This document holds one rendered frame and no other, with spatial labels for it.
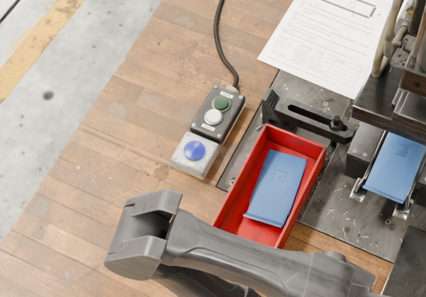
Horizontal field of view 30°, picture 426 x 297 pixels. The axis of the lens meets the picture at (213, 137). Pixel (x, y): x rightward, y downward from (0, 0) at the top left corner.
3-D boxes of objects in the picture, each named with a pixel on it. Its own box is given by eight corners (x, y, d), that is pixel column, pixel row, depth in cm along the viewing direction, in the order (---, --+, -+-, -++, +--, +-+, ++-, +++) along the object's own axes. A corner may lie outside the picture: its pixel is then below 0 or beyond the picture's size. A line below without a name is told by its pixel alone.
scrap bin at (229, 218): (205, 251, 140) (203, 238, 135) (265, 138, 150) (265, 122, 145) (267, 279, 137) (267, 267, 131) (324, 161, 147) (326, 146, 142)
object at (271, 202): (243, 222, 142) (243, 215, 139) (270, 149, 148) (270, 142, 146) (281, 233, 140) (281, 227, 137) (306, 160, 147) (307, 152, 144)
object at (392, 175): (360, 194, 134) (362, 187, 131) (392, 123, 140) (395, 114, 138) (400, 210, 132) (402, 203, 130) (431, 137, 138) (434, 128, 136)
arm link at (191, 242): (363, 258, 100) (135, 176, 98) (349, 326, 96) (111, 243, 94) (328, 281, 111) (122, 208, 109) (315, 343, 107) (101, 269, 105)
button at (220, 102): (211, 111, 152) (210, 105, 150) (218, 99, 153) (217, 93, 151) (225, 116, 151) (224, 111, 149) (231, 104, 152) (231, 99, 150)
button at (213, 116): (203, 124, 150) (203, 118, 149) (210, 112, 151) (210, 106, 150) (217, 129, 150) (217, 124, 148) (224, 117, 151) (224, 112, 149)
